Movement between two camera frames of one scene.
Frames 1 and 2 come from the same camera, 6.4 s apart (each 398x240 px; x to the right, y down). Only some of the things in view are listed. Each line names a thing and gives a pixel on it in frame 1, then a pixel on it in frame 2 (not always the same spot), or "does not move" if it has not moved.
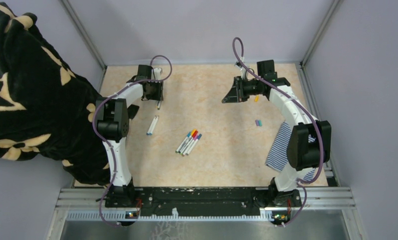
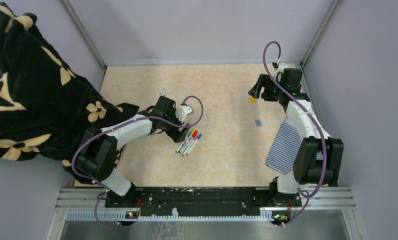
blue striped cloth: x=278 y=156 does not move
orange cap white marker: x=186 y=141 does not move
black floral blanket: x=37 y=106 does not move
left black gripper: x=158 y=96 → x=176 y=134
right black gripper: x=236 y=94 → x=262 y=82
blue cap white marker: x=193 y=144 does not move
